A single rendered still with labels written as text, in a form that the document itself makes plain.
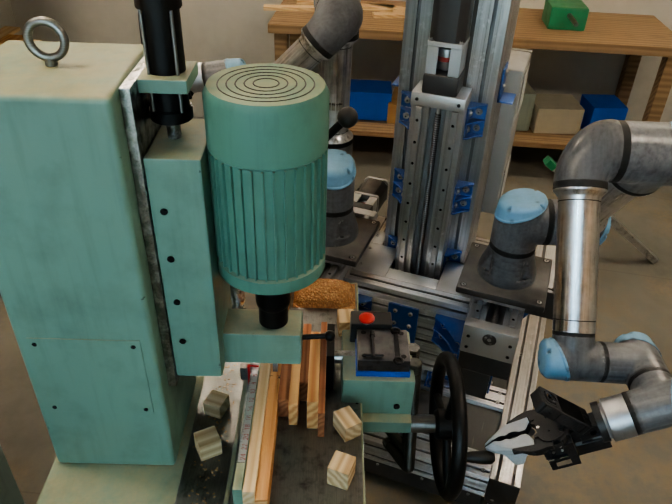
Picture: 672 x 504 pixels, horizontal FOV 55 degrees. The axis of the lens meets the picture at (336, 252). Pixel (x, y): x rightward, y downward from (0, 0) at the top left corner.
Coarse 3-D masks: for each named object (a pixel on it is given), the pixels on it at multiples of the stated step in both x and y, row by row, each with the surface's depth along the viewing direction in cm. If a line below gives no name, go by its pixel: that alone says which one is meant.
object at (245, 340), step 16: (240, 320) 113; (256, 320) 113; (288, 320) 114; (224, 336) 111; (240, 336) 111; (256, 336) 111; (272, 336) 111; (288, 336) 111; (224, 352) 113; (240, 352) 113; (256, 352) 113; (272, 352) 113; (288, 352) 113
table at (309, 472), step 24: (312, 312) 142; (336, 312) 142; (336, 336) 135; (336, 384) 124; (336, 408) 119; (360, 408) 120; (288, 432) 114; (312, 432) 115; (336, 432) 115; (408, 432) 122; (288, 456) 110; (312, 456) 110; (360, 456) 111; (288, 480) 106; (312, 480) 106; (360, 480) 107
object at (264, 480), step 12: (276, 396) 116; (276, 408) 114; (264, 420) 112; (276, 420) 113; (264, 432) 109; (276, 432) 114; (264, 444) 107; (264, 456) 105; (264, 468) 103; (264, 480) 102; (264, 492) 100
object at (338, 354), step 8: (328, 328) 123; (328, 344) 120; (328, 352) 118; (336, 352) 123; (344, 352) 123; (352, 352) 123; (328, 360) 118; (336, 360) 122; (328, 368) 119; (328, 376) 120; (328, 384) 121
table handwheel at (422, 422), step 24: (456, 360) 124; (432, 384) 140; (456, 384) 118; (432, 408) 141; (456, 408) 116; (432, 432) 127; (456, 432) 115; (432, 456) 137; (456, 456) 114; (456, 480) 116
